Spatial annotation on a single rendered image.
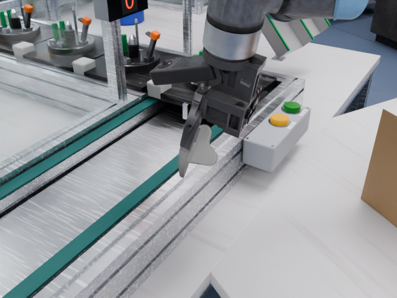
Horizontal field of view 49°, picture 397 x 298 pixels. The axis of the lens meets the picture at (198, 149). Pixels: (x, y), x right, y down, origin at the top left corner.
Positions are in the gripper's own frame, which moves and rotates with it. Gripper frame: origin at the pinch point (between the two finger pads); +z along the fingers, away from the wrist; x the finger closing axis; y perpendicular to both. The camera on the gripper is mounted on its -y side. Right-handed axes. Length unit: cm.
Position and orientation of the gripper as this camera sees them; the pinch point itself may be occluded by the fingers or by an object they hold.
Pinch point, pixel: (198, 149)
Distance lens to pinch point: 74.3
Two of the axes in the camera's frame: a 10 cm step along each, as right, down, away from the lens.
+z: -1.2, 7.3, 6.8
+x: 4.4, -5.7, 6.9
